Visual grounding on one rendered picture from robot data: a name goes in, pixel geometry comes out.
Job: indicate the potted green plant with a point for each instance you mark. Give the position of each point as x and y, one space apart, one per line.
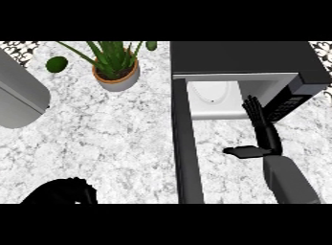
113 67

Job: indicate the round green leaf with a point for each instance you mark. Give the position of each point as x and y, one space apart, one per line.
56 64

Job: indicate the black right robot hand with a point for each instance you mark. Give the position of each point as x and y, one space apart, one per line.
264 134

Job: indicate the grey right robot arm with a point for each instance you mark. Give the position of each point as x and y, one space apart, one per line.
288 180

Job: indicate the black microwave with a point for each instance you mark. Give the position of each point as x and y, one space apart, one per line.
248 76

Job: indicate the dark grey microwave door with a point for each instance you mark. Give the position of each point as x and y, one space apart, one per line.
186 143

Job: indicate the grey rounded appliance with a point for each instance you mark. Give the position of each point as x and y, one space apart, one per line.
7 89

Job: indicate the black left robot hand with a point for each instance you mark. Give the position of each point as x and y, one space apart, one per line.
59 193

